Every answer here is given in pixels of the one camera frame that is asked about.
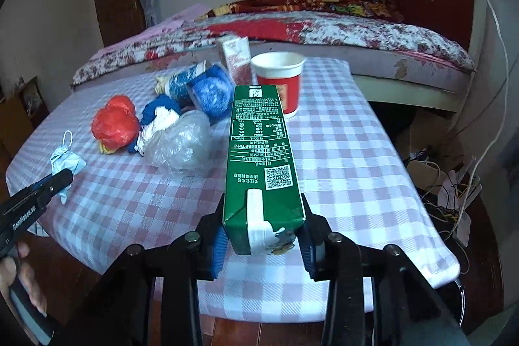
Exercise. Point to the pink folded sheet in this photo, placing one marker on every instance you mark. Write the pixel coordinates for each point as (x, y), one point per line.
(170, 24)

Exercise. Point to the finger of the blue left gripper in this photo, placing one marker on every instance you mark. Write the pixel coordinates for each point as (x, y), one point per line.
(46, 188)

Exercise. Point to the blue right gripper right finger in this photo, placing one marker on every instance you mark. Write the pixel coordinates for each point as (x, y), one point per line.
(311, 236)

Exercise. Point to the bed with floral quilt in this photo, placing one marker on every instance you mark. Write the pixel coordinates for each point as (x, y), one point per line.
(390, 62)

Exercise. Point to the wooden side cabinet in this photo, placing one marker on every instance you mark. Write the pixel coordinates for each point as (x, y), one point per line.
(21, 114)

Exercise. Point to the dark blue plastic bag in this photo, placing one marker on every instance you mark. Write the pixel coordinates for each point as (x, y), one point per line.
(157, 115)

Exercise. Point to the red patterned blanket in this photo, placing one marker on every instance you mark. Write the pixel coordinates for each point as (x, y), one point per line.
(381, 9)

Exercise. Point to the light blue face mask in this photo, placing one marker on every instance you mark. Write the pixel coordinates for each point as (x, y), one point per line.
(63, 158)

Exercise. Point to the yellow plastic bag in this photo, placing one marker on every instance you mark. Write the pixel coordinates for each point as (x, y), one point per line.
(106, 151)

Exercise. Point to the blue white paper cup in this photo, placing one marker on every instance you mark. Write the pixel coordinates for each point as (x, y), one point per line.
(212, 92)

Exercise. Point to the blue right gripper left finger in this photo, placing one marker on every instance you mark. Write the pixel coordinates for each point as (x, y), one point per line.
(213, 244)

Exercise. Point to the blue patterned paper cup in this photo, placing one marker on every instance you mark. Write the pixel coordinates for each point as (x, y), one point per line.
(174, 85)

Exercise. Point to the cardboard box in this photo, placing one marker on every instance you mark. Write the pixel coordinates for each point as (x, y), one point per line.
(426, 175)

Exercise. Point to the clear plastic bag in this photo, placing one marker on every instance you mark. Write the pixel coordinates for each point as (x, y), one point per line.
(183, 147)

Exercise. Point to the red paper cup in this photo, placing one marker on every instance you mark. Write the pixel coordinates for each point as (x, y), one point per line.
(284, 71)

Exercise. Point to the white power strip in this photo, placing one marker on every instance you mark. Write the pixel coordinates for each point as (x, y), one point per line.
(460, 193)

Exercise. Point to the red plastic bag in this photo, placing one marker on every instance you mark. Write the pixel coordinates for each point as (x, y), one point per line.
(116, 124)

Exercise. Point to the person's left hand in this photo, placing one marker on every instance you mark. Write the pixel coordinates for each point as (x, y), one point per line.
(12, 270)

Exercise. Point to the green milk carton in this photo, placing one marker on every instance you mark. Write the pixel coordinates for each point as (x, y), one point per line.
(262, 200)

